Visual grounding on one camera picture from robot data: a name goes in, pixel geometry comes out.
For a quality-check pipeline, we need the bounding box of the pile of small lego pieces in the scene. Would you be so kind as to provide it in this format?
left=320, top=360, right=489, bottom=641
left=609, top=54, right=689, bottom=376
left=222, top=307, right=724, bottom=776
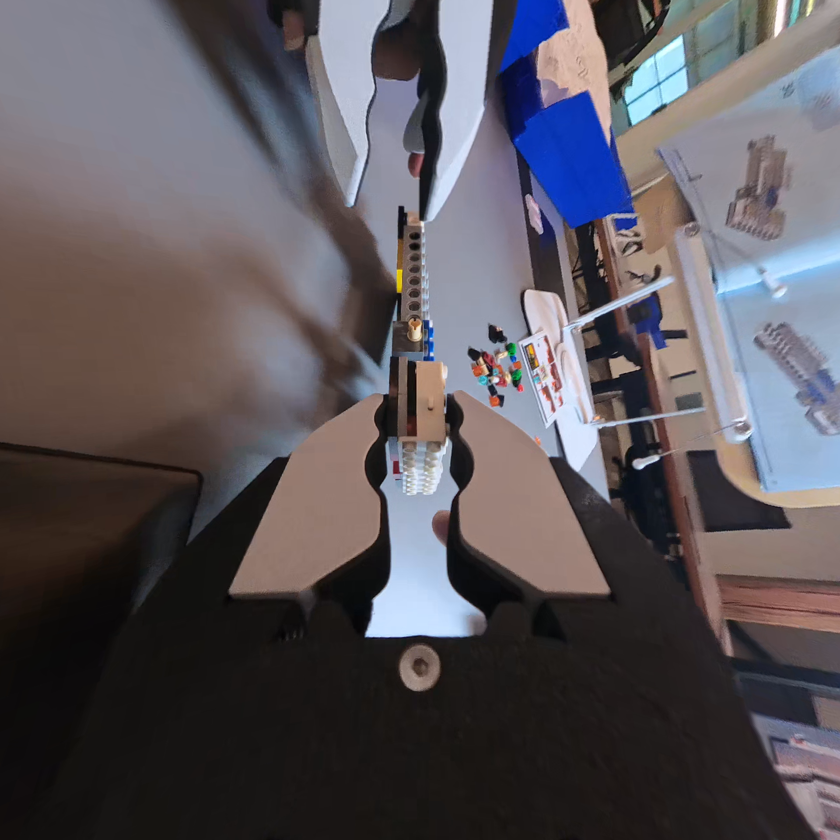
left=467, top=323, right=526, bottom=408

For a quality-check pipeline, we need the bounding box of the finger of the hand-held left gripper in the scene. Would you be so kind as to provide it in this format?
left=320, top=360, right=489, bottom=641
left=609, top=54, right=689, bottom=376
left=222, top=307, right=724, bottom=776
left=417, top=0, right=497, bottom=223
left=306, top=0, right=396, bottom=208

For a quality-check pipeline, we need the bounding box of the lego instruction booklet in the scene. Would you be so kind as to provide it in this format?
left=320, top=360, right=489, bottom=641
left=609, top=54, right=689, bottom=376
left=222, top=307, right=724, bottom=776
left=658, top=46, right=840, bottom=493

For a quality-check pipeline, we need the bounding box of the white printed paper bag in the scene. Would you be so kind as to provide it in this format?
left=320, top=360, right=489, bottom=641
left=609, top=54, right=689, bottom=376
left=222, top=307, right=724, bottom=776
left=535, top=0, right=614, bottom=110

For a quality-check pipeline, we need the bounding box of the white book stand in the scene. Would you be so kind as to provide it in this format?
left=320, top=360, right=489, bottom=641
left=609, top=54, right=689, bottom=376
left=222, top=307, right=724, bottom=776
left=521, top=213, right=756, bottom=470

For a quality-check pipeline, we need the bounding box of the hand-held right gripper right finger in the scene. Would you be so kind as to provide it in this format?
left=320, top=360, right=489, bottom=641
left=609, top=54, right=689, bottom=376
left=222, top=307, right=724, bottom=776
left=445, top=390, right=613, bottom=636

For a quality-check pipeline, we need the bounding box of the grey lego model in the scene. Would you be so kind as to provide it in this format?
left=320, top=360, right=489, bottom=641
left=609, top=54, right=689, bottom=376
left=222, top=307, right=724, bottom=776
left=387, top=206, right=454, bottom=496

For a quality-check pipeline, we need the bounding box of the sticker sheet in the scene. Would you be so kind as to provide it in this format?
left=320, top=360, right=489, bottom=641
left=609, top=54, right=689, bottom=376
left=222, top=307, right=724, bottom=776
left=518, top=331, right=569, bottom=427

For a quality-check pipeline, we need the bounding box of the black leather pad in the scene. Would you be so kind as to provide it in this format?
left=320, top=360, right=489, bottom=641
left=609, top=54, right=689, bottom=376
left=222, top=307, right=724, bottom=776
left=0, top=443, right=203, bottom=723

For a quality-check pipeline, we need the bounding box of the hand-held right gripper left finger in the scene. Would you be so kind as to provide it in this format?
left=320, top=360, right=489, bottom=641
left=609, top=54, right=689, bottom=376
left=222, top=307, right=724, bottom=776
left=227, top=392, right=389, bottom=636

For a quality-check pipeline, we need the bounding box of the person's left hand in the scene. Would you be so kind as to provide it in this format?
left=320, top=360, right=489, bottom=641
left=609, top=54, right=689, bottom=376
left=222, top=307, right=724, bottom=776
left=371, top=25, right=427, bottom=179

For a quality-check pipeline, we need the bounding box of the blue storage bin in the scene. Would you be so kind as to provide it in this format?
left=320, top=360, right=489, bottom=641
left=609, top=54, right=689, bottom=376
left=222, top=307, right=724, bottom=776
left=499, top=0, right=636, bottom=228

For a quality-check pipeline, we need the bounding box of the black monitor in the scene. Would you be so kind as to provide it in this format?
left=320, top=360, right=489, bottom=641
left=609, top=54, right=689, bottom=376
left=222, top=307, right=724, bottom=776
left=686, top=449, right=791, bottom=532

